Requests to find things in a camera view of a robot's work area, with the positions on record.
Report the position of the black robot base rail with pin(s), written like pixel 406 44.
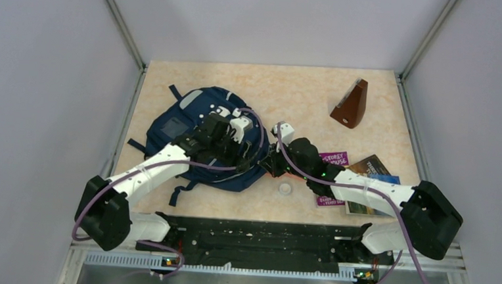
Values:
pixel 269 246

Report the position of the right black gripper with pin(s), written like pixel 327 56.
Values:
pixel 271 162

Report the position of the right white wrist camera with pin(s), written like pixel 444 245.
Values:
pixel 285 130

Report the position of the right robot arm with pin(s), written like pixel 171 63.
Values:
pixel 426 221

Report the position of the dark brown book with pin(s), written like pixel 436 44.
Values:
pixel 370 165

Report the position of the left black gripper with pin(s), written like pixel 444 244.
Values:
pixel 235 158

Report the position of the navy blue student backpack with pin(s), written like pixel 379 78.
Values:
pixel 185 115

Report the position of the green blue book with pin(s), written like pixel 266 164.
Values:
pixel 386 178

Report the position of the purple treehouse book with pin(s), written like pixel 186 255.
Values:
pixel 337 158

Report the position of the brown wooden metronome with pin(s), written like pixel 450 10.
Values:
pixel 351 109

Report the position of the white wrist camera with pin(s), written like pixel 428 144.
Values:
pixel 240 123
pixel 285 130

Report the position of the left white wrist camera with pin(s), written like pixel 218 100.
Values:
pixel 240 123

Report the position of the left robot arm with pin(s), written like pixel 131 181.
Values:
pixel 103 214

